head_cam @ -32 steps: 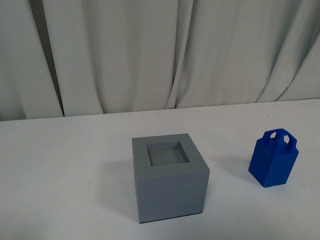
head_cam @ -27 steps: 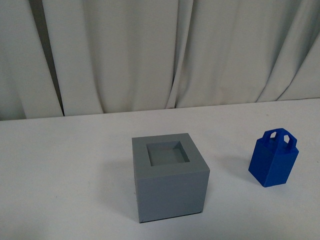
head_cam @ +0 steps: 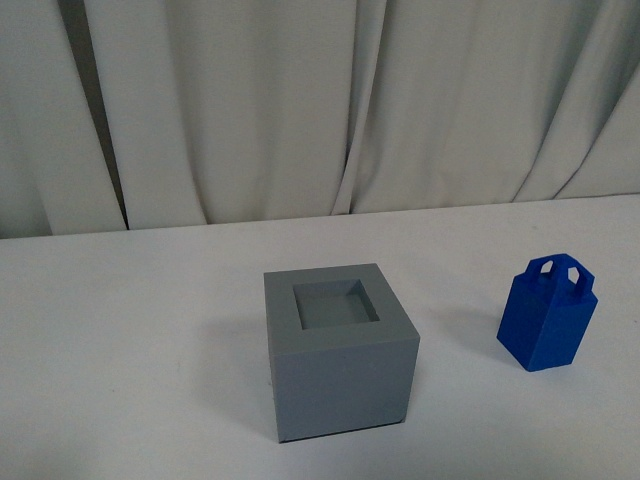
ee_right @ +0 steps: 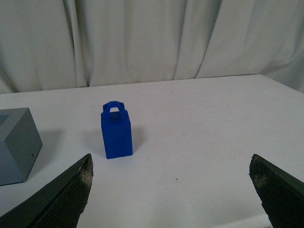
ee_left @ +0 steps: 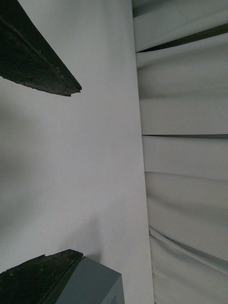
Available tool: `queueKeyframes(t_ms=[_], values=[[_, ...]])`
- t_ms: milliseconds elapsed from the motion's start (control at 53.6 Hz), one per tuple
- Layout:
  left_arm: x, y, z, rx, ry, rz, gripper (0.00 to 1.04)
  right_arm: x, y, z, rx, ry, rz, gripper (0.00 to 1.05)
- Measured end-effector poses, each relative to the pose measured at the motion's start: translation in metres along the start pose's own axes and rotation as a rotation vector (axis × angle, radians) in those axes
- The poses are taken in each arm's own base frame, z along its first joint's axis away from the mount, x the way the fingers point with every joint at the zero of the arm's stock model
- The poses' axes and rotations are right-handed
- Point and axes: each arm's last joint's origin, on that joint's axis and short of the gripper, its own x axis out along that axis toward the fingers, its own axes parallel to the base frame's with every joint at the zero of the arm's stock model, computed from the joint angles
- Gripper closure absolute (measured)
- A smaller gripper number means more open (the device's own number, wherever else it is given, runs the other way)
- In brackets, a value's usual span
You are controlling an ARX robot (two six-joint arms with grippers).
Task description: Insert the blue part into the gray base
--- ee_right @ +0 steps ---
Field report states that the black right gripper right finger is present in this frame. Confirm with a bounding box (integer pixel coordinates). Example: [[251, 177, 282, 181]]
[[249, 154, 304, 228]]

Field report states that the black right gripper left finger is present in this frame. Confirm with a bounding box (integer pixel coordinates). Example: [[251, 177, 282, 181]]
[[0, 154, 93, 228]]

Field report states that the blue block with handle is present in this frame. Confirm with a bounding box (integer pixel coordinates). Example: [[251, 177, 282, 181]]
[[101, 101, 133, 159]]

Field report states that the gray base block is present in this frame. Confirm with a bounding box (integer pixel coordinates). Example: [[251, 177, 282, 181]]
[[0, 107, 43, 186]]

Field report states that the white curtain backdrop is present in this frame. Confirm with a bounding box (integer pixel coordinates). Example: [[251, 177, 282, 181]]
[[0, 0, 304, 94]]

